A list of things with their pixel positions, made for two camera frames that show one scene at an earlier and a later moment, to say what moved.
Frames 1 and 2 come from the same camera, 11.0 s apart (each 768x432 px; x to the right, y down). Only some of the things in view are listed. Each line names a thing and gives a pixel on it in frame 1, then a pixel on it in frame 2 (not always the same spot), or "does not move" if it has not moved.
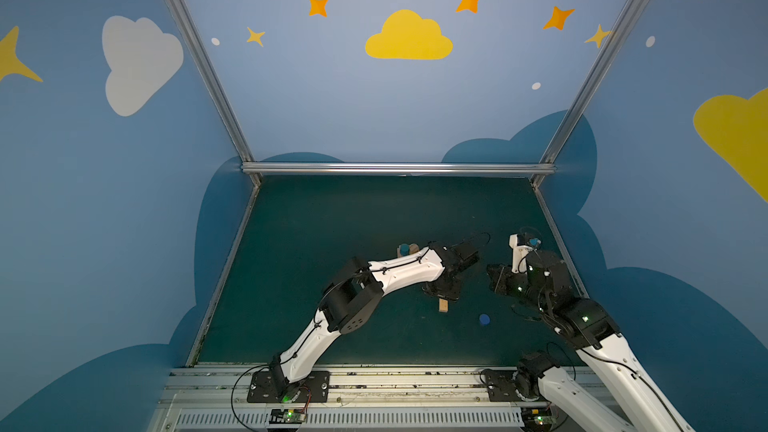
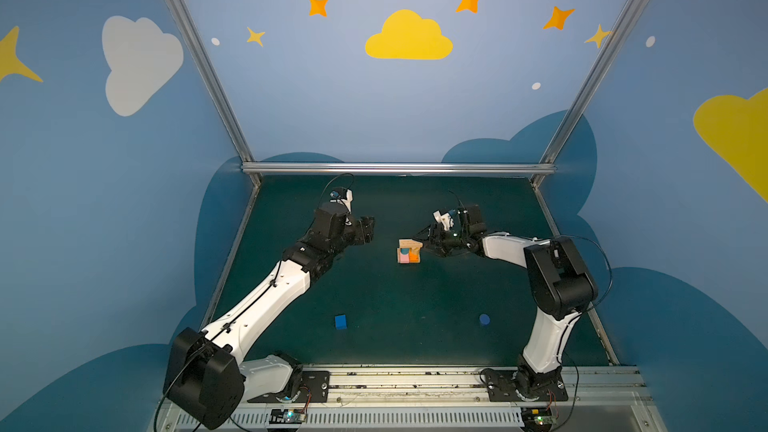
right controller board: [536, 418] does not move
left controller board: [287, 416] does not move
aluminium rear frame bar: [396, 168] does not move
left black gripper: [442, 286] → [361, 230]
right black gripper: [501, 279] → [439, 237]
